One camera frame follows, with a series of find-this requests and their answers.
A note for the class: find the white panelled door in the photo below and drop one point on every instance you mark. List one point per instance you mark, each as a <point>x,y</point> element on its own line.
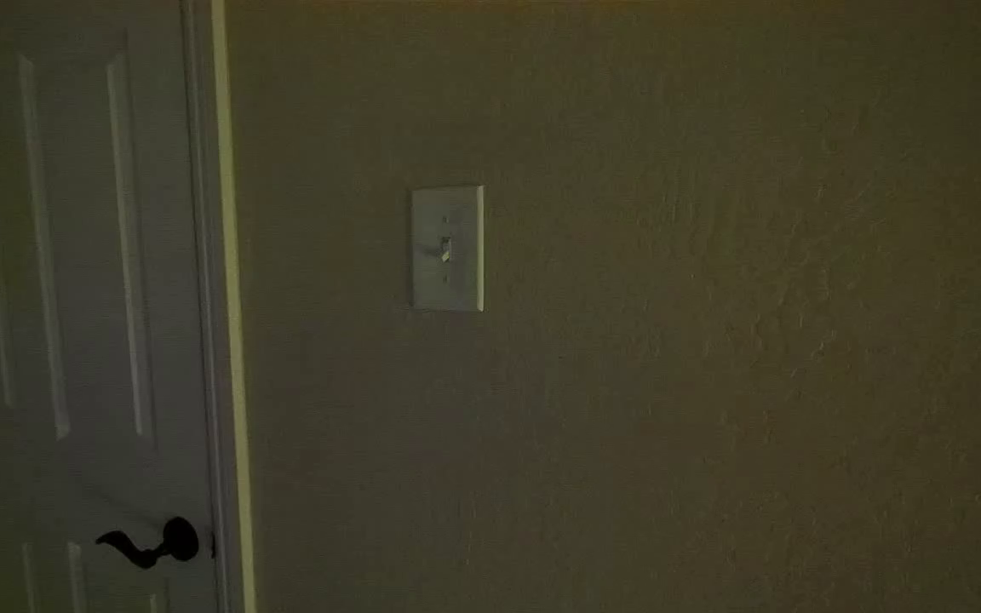
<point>84,285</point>

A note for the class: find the white door frame trim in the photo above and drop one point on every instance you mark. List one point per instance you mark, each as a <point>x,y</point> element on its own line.
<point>232,316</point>

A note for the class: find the white light switch plate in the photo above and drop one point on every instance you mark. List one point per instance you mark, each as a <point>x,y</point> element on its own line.
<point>447,245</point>

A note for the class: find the white light switch toggle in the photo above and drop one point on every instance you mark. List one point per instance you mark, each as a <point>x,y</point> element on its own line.
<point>447,250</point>

